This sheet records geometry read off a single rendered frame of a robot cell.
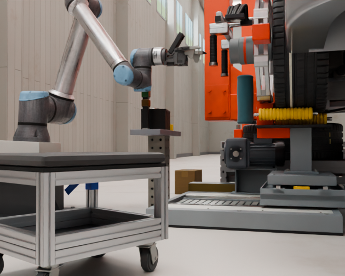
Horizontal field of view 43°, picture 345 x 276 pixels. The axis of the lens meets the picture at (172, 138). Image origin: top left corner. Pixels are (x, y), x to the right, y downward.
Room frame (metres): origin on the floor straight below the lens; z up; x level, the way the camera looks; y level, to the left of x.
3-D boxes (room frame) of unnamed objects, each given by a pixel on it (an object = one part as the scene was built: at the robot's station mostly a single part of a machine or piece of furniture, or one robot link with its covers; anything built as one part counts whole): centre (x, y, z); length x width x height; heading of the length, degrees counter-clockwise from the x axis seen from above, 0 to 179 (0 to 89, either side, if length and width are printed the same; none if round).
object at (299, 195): (2.18, -0.64, 0.13); 0.50 x 0.36 x 0.10; 164
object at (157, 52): (2.20, 0.06, 0.81); 0.10 x 0.05 x 0.09; 164
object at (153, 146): (2.57, 0.08, 0.21); 0.10 x 0.10 x 0.42; 74
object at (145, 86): (2.21, 0.16, 0.70); 0.12 x 0.09 x 0.12; 152
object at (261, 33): (1.92, -0.39, 0.85); 0.09 x 0.08 x 0.07; 164
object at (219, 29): (2.12, -0.23, 0.93); 0.09 x 0.05 x 0.05; 74
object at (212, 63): (2.13, -0.20, 0.83); 0.04 x 0.04 x 0.16
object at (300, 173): (2.18, -0.64, 0.32); 0.40 x 0.30 x 0.28; 164
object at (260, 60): (2.23, -0.47, 0.85); 0.54 x 0.07 x 0.54; 164
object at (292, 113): (2.09, -0.54, 0.51); 0.29 x 0.06 x 0.06; 74
